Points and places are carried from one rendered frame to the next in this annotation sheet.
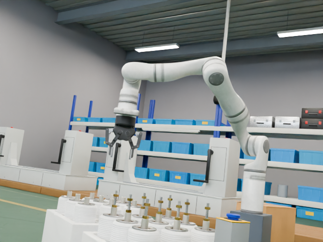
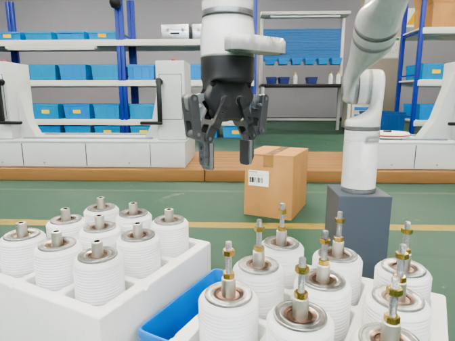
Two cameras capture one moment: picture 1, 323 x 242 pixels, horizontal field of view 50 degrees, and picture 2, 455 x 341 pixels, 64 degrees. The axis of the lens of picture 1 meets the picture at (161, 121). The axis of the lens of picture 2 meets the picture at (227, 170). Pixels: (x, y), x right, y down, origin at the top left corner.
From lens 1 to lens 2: 0.94 m
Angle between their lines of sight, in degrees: 36
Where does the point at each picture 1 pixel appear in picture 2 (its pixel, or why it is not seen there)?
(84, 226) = (120, 308)
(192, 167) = (78, 93)
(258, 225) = (384, 210)
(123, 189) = (29, 149)
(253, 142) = (371, 82)
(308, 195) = not seen: hidden behind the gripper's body
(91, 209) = (118, 265)
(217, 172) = (172, 109)
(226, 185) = not seen: hidden behind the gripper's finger
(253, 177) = (370, 139)
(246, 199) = (360, 174)
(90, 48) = not seen: outside the picture
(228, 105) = (391, 18)
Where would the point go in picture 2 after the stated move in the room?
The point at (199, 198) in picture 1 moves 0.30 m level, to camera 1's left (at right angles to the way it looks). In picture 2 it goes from (153, 146) to (108, 149)
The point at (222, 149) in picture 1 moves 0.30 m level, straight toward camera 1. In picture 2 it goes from (175, 76) to (185, 73)
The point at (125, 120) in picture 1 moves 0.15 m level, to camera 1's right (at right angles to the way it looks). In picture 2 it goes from (244, 67) to (327, 72)
